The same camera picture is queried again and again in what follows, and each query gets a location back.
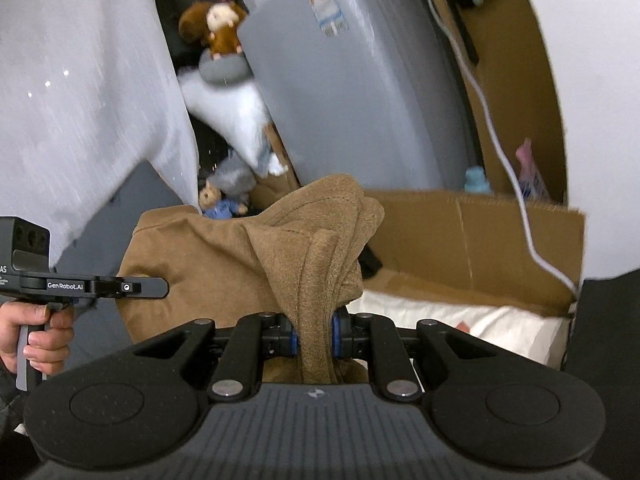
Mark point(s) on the brown printed t-shirt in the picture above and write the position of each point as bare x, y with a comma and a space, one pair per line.
225, 260

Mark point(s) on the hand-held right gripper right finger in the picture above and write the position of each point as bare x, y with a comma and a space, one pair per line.
336, 340

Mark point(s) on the tall brown cardboard panel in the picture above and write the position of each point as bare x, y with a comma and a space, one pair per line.
525, 85

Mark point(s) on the teddy bear in blue shirt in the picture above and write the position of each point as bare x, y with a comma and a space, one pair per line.
220, 207

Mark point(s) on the blue bottle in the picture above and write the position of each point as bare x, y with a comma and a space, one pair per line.
477, 181

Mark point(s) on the white curtain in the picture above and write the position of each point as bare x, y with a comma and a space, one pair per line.
85, 85

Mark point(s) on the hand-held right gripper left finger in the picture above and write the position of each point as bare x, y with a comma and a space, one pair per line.
291, 342

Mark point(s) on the grey padded duvet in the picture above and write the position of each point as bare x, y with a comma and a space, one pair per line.
100, 240

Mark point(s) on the grey neck pillow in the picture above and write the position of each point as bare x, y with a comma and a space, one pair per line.
225, 71

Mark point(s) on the person's left hand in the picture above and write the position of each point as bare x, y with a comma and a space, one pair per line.
45, 347

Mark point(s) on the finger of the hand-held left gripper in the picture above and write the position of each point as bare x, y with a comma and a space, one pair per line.
150, 287

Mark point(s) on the pink bottle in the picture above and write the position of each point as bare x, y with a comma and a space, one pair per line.
530, 170

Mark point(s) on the brown monkey plush toy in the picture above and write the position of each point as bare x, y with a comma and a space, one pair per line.
220, 30

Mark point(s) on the white pillow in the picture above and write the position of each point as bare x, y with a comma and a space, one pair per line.
230, 110

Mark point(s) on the clear plastic bag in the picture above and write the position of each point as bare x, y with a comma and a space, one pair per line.
232, 175

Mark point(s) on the white bear print blanket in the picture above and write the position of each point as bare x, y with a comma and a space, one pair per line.
500, 325

